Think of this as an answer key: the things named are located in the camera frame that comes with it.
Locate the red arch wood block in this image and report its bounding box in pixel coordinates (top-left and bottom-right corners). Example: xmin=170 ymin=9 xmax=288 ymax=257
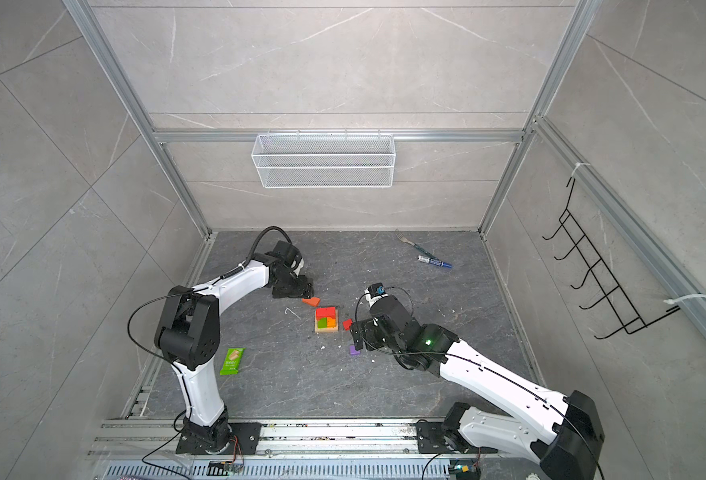
xmin=315 ymin=307 xmax=337 ymax=319

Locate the natural wood block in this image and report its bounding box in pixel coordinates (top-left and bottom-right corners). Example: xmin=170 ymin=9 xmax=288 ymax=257
xmin=314 ymin=309 xmax=339 ymax=333

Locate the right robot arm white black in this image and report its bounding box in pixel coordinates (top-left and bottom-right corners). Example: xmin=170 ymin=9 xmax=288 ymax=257
xmin=350 ymin=283 xmax=606 ymax=479

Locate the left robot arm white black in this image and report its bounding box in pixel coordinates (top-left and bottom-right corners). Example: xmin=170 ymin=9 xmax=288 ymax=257
xmin=154 ymin=238 xmax=313 ymax=453

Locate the orange-red wood block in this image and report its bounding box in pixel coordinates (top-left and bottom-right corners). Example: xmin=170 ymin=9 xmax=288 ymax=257
xmin=301 ymin=297 xmax=321 ymax=307

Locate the blue marker pen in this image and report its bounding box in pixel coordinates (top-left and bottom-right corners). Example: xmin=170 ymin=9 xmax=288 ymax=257
xmin=418 ymin=255 xmax=453 ymax=269

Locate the green snack wrapper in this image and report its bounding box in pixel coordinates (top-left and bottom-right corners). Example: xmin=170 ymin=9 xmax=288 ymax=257
xmin=219 ymin=347 xmax=244 ymax=376

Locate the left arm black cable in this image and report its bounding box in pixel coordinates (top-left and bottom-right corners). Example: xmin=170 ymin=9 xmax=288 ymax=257
xmin=244 ymin=226 xmax=294 ymax=268

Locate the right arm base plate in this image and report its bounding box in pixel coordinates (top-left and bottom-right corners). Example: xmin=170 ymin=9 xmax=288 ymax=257
xmin=413 ymin=419 xmax=498 ymax=455

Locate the white wire mesh basket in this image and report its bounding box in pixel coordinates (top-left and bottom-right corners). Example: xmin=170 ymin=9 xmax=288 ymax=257
xmin=251 ymin=133 xmax=397 ymax=189

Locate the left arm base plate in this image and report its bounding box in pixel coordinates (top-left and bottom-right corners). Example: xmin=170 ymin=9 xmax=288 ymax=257
xmin=175 ymin=421 xmax=262 ymax=455

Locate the black wire hook rack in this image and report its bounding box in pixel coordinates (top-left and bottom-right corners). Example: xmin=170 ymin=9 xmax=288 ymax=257
xmin=542 ymin=178 xmax=682 ymax=341

